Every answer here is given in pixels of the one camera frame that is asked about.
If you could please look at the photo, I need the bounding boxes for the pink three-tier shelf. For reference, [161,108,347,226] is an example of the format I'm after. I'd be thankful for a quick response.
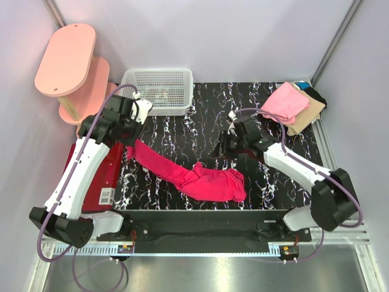
[34,23,117,130]

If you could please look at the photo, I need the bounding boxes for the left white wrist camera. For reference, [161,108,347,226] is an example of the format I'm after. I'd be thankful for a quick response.
[131,92,153,125]

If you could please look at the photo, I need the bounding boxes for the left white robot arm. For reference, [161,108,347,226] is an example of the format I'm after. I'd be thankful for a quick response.
[29,95,153,248]

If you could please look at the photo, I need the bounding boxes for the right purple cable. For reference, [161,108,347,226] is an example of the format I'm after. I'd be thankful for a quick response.
[229,107,364,263]

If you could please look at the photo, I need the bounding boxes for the folded beige t shirt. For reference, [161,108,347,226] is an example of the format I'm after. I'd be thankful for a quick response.
[287,91,325,136]

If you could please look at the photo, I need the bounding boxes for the aluminium rail frame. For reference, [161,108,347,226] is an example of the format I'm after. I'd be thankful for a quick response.
[30,121,387,292]

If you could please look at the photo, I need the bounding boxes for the folded blue white garment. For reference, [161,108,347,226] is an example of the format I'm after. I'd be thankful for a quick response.
[291,80,311,91]

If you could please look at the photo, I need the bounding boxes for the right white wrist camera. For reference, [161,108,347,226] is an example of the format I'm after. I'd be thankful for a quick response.
[227,111,237,136]

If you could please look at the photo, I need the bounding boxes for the red box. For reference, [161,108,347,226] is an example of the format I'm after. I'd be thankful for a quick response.
[81,143,124,214]

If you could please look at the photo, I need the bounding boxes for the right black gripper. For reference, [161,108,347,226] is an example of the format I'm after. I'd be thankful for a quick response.
[209,131,248,161]

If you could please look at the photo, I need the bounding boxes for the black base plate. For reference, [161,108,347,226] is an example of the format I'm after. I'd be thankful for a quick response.
[97,210,312,243]

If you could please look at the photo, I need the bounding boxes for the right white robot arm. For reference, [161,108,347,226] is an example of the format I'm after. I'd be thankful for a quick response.
[211,119,360,241]

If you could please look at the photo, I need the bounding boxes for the magenta t shirt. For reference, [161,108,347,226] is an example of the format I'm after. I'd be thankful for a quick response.
[126,140,247,203]

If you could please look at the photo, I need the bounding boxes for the folded pink t shirt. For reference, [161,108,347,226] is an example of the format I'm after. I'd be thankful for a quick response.
[261,82,309,125]

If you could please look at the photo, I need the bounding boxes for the white plastic basket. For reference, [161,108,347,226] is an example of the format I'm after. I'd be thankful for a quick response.
[120,68,194,116]

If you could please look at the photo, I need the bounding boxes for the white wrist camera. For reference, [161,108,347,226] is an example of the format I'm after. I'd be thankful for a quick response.
[227,111,237,136]
[131,92,153,125]

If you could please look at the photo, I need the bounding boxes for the black marble pattern mat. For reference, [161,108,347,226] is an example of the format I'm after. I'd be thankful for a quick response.
[114,82,311,210]

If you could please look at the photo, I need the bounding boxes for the folded black t shirt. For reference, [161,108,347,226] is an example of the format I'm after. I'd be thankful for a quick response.
[303,87,327,108]

